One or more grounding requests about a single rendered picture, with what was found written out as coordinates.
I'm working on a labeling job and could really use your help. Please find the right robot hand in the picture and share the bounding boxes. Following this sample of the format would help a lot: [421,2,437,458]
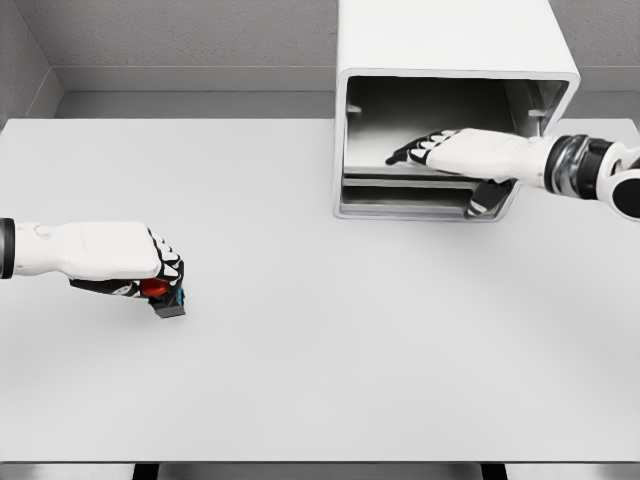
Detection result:
[384,128,532,219]

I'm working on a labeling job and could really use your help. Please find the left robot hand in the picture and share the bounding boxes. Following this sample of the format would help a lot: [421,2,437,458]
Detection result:
[58,221,186,302]

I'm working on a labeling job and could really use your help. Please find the load switch with red knob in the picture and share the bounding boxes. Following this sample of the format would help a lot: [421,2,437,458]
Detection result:
[138,277,188,320]

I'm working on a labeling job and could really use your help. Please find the white tabletop storage cabinet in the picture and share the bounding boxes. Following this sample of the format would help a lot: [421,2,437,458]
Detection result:
[332,0,582,223]

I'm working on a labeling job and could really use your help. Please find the white cabinet drawer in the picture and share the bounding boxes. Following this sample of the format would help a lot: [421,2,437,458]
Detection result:
[339,163,511,219]

